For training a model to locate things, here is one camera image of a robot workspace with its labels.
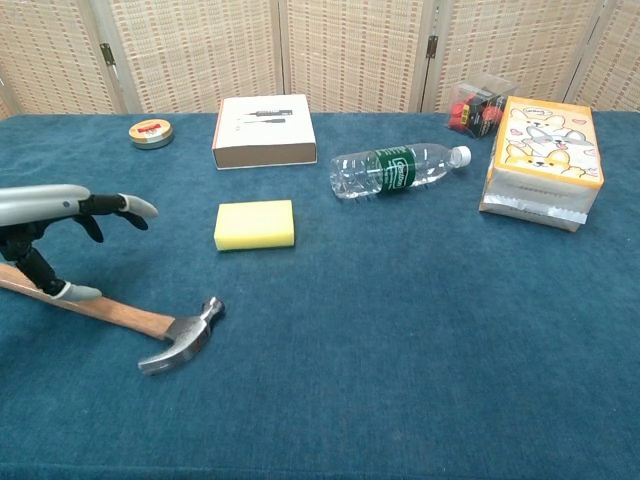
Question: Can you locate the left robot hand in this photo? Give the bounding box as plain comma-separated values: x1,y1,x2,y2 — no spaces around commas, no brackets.
0,184,160,302

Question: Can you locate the wooden-handled claw hammer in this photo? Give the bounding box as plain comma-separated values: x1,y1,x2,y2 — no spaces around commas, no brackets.
0,262,227,378

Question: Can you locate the yellow sponge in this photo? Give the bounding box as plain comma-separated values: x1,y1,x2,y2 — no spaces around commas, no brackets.
213,199,296,252

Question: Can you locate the round gold tin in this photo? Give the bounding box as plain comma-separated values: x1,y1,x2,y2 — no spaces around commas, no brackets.
128,119,175,151

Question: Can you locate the white flat cardboard box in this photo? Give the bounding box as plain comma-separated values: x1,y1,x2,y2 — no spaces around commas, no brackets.
211,94,319,171

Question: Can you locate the woven folding screen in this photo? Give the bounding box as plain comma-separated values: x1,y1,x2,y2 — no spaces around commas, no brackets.
0,0,640,121

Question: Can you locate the blue table cloth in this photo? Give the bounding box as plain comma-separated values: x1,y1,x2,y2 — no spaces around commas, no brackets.
0,110,640,480

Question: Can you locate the clear plastic bottle green label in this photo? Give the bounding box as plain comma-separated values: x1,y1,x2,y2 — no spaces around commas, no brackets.
329,141,473,201

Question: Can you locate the clear box with red items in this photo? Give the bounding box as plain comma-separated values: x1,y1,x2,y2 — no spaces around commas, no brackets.
446,74,517,140

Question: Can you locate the corgi print tissue pack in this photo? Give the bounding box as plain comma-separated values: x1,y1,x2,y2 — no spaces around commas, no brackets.
478,96,606,234

